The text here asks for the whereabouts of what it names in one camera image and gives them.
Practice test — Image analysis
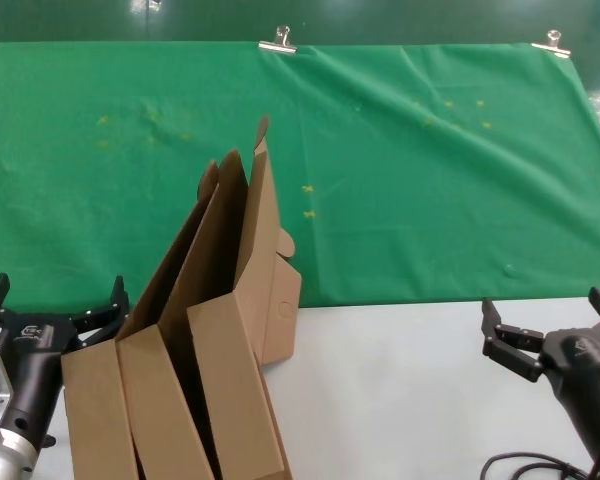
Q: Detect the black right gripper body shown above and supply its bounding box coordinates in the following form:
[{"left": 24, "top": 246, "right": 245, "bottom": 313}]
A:
[{"left": 538, "top": 327, "right": 600, "bottom": 465}]

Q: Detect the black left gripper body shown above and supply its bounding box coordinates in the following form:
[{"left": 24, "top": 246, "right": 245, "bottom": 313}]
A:
[{"left": 0, "top": 310, "right": 80, "bottom": 442}]

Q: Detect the green table cloth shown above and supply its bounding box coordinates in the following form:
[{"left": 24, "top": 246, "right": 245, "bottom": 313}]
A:
[{"left": 0, "top": 40, "right": 600, "bottom": 309}]

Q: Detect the silver binder clip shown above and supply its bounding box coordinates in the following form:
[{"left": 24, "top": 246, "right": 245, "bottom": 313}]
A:
[
  {"left": 258, "top": 24, "right": 299, "bottom": 55},
  {"left": 531, "top": 29, "right": 572, "bottom": 59}
]

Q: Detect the black cable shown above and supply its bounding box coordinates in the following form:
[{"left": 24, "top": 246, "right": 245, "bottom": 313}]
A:
[{"left": 481, "top": 451, "right": 600, "bottom": 480}]

